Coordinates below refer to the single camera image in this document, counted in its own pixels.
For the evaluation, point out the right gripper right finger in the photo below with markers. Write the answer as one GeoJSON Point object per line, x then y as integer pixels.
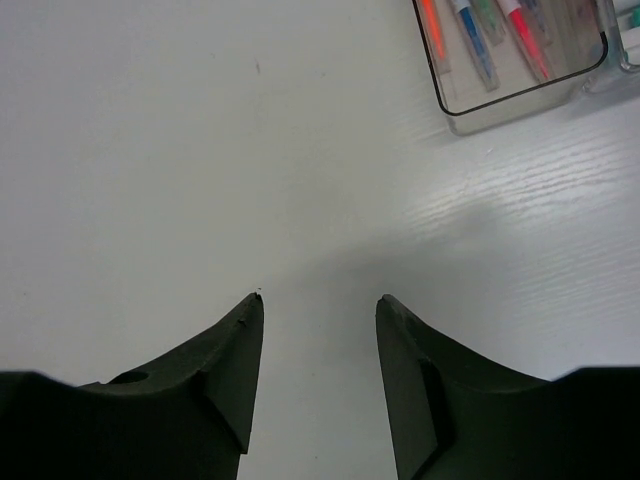
{"type": "Point", "coordinates": [455, 414]}

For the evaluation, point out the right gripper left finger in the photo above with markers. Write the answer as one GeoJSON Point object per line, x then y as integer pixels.
{"type": "Point", "coordinates": [187, 414]}

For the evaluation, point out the blue clear pen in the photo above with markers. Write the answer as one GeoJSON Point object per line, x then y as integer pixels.
{"type": "Point", "coordinates": [475, 43]}

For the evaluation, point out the orange highlighter pen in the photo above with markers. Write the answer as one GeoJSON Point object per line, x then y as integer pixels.
{"type": "Point", "coordinates": [435, 35]}

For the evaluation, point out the green clear pen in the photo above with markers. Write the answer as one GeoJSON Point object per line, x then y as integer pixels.
{"type": "Point", "coordinates": [490, 20]}

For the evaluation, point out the pink highlighter pen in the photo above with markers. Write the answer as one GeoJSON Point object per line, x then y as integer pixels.
{"type": "Point", "coordinates": [526, 40]}

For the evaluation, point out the clear acrylic organizer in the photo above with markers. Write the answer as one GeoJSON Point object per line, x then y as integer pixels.
{"type": "Point", "coordinates": [590, 46]}

